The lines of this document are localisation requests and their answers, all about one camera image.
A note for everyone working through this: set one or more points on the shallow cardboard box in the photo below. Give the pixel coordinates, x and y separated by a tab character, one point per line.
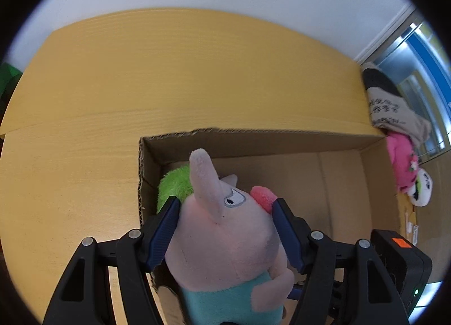
317	177

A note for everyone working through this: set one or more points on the green object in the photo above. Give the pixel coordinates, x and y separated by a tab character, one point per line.
7	76

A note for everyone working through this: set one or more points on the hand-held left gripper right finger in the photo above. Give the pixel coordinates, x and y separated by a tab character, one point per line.
286	233

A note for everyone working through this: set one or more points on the beige and black cloth bag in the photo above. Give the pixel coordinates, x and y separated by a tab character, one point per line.
391	106

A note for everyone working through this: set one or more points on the white panda plush toy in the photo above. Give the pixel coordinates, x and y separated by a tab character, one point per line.
421	187

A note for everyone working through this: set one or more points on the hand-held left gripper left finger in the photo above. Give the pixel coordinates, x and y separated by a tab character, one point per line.
164	233

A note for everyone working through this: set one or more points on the pink pig plush toy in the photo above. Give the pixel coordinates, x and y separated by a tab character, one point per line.
225	247

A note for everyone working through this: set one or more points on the glass door with metal frame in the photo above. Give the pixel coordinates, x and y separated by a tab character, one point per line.
415	60

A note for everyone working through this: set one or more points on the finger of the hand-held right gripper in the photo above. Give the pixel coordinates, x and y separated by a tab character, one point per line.
295	293

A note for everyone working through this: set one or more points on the wooden desktop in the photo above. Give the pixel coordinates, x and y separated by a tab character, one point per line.
141	75

